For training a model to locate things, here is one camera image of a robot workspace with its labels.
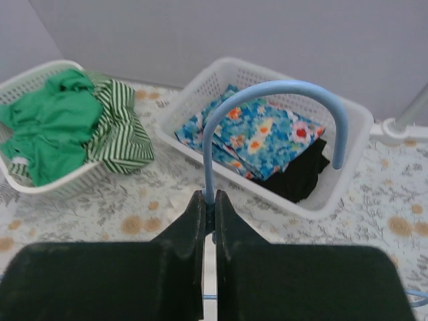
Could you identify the floral table mat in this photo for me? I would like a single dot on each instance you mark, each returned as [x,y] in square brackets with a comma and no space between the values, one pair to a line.
[385,207]

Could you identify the white oval laundry basket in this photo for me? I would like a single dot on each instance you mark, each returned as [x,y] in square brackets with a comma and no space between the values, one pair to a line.
[71,184]

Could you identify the green shirt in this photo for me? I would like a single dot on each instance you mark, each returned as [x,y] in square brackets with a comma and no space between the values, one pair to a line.
[51,125]

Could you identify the white rectangular basket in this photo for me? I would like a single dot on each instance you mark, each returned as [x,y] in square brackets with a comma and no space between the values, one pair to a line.
[332,183]

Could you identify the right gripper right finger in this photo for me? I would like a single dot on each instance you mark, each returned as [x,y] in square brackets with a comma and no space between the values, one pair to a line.
[259,280]

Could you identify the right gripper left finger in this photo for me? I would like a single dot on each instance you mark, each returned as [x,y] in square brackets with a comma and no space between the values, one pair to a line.
[159,279]

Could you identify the green striped garment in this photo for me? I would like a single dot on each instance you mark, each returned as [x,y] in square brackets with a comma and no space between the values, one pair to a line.
[119,140]

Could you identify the black cloth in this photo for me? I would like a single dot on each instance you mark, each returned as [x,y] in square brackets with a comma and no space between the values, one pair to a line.
[301,176]

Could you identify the silver clothes rack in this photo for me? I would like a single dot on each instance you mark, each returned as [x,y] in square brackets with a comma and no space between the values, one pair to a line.
[396,131]

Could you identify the blue wire hanger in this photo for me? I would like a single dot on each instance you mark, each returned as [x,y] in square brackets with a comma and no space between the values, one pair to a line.
[317,93]

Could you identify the blue floral cloth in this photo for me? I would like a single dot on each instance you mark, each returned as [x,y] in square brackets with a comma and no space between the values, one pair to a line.
[260,138]

